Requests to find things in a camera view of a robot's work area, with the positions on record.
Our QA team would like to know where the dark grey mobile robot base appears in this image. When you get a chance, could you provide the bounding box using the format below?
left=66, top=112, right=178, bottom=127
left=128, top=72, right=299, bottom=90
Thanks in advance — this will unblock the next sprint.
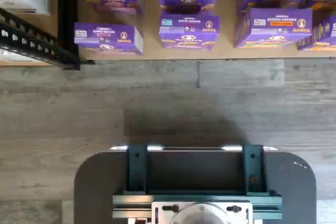
left=74, top=145, right=317, bottom=224

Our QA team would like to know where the grey round robot arm base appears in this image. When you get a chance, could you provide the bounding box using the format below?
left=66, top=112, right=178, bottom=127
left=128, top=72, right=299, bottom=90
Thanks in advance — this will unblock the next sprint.
left=172, top=204, right=232, bottom=224

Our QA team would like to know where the purple Annie's box white side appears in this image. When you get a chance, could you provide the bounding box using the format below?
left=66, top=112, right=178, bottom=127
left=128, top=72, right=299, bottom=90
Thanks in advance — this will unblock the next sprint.
left=73, top=22, right=144, bottom=56

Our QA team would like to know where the purple Annie's hidden veggies box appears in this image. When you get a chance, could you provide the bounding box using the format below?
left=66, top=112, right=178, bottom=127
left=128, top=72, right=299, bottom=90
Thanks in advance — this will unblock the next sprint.
left=234, top=7, right=314, bottom=49

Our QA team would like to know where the silver slotted mounting plate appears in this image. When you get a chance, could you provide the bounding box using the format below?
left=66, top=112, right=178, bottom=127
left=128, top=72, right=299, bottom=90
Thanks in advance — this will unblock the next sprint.
left=151, top=200, right=254, bottom=224

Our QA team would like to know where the teal metal upright bracket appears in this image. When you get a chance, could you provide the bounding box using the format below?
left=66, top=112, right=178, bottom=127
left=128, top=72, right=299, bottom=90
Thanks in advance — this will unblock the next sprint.
left=125, top=144, right=149, bottom=194
left=241, top=144, right=268, bottom=194

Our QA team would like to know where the teal metal cross frame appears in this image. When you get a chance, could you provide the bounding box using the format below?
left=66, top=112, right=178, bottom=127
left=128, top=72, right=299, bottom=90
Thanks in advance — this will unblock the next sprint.
left=112, top=190, right=283, bottom=221

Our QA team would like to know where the black perforated shelf rail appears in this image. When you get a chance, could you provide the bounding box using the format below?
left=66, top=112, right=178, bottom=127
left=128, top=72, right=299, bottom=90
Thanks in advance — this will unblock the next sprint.
left=0, top=7, right=79, bottom=70

